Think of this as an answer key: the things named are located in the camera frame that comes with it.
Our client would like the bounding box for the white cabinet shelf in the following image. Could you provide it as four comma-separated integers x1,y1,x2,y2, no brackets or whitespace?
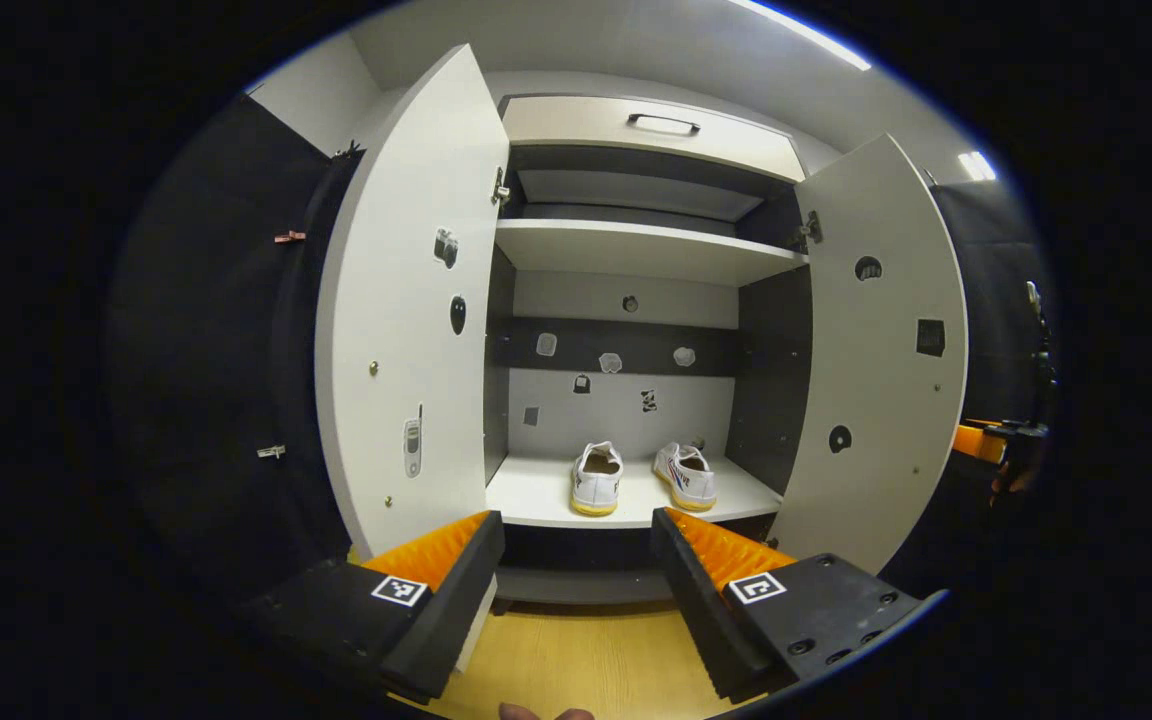
494,218,809,289

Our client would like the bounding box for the black backdrop cloth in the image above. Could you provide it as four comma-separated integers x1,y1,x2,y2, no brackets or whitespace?
104,93,1059,611

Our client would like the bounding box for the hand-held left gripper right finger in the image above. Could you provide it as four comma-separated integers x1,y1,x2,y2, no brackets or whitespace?
650,505,937,701

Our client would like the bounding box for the white canvas shoe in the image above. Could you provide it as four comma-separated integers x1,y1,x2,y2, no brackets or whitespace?
653,442,719,513
571,441,625,517

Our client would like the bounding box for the white cabinet drawer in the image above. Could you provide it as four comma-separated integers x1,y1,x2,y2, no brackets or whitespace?
501,95,807,184

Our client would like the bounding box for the white shoe cabinet door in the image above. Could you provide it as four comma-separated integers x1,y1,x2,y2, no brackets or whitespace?
768,133,969,576
314,43,512,673

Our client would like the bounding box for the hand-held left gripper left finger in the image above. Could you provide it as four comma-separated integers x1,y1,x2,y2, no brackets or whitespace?
241,510,507,706

